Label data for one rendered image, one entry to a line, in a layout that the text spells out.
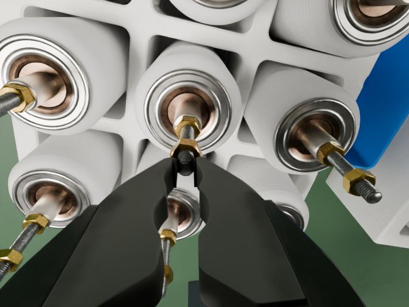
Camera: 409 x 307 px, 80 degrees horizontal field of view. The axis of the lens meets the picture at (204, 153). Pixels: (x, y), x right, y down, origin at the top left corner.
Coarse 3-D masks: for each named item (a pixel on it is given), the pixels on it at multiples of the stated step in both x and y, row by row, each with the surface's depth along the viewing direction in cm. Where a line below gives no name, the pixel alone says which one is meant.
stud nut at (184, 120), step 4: (184, 116) 18; (188, 116) 18; (180, 120) 18; (184, 120) 18; (188, 120) 18; (192, 120) 18; (196, 120) 18; (176, 124) 18; (180, 124) 18; (184, 124) 18; (188, 124) 18; (192, 124) 18; (196, 124) 18; (176, 128) 18; (180, 128) 18; (196, 128) 18; (176, 132) 18; (196, 132) 18; (200, 132) 18; (196, 136) 18
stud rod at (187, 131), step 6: (186, 126) 18; (180, 132) 18; (186, 132) 17; (192, 132) 17; (186, 138) 16; (192, 138) 16; (186, 150) 14; (180, 156) 14; (186, 156) 14; (192, 156) 14; (180, 162) 13; (186, 162) 13; (192, 162) 14; (180, 168) 13; (186, 168) 13; (192, 168) 13; (180, 174) 14; (186, 174) 14
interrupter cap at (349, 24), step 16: (336, 0) 17; (352, 0) 18; (336, 16) 18; (352, 16) 18; (368, 16) 18; (384, 16) 18; (400, 16) 18; (352, 32) 18; (368, 32) 19; (384, 32) 19; (400, 32) 18
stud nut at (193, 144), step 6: (180, 138) 15; (180, 144) 14; (186, 144) 14; (192, 144) 14; (174, 150) 14; (180, 150) 14; (192, 150) 14; (198, 150) 15; (174, 156) 15; (198, 156) 15
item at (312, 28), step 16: (288, 0) 22; (304, 0) 19; (320, 0) 18; (288, 16) 23; (304, 16) 20; (320, 16) 18; (272, 32) 32; (288, 32) 26; (304, 32) 21; (320, 32) 19; (336, 32) 19; (320, 48) 22; (336, 48) 20; (352, 48) 19; (368, 48) 19; (384, 48) 20
